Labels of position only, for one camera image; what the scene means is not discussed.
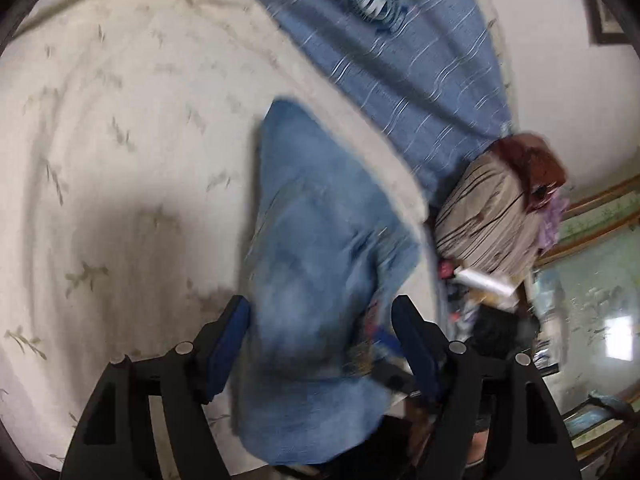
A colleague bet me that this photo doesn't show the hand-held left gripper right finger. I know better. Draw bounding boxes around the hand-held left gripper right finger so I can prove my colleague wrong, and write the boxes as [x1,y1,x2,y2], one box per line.
[391,295,583,480]

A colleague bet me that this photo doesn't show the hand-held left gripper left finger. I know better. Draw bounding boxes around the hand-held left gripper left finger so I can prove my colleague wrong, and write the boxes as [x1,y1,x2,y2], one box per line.
[60,295,252,480]

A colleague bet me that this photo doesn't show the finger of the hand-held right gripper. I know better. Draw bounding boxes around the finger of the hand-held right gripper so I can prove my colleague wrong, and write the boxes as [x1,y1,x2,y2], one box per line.
[371,326,419,399]

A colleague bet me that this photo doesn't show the blue denim pants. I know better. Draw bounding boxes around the blue denim pants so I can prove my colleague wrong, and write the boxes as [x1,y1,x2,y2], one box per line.
[235,99,426,467]

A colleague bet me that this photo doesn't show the white tube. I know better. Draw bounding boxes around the white tube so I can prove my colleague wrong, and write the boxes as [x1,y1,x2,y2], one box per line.
[451,266,519,299]

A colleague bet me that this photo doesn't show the beige striped pillow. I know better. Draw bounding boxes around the beige striped pillow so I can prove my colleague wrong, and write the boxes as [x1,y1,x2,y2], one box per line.
[433,152,542,281]

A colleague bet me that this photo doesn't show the wooden framed window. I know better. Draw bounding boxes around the wooden framed window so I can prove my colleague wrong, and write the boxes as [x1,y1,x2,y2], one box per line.
[534,175,640,462]

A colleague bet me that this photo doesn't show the purple cloth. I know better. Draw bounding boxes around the purple cloth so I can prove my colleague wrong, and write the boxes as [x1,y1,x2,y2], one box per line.
[537,194,572,249]

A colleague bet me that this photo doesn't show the brown plush toy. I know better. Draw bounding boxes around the brown plush toy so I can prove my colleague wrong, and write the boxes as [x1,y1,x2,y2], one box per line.
[487,132,569,211]

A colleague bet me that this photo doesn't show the cream leaf-print bed sheet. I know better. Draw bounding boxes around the cream leaf-print bed sheet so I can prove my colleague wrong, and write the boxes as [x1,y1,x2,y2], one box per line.
[0,0,442,472]

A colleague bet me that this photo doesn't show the blue striped blanket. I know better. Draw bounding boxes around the blue striped blanket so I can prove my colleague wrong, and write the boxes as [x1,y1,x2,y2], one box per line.
[215,0,516,207]

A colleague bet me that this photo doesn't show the framed wall picture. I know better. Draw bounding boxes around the framed wall picture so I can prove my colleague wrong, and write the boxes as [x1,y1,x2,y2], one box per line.
[579,0,632,47]

